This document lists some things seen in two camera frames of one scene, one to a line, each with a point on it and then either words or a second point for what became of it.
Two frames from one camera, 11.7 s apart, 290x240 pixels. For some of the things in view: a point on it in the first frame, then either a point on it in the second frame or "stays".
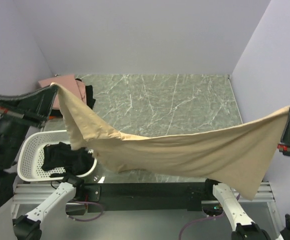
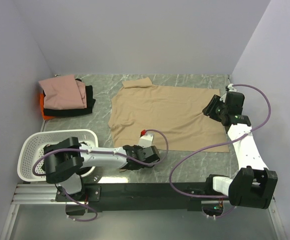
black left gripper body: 8,133 → 137,147
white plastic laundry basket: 31,156 stays
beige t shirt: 244,156 → 173,115
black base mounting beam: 190,194 stays
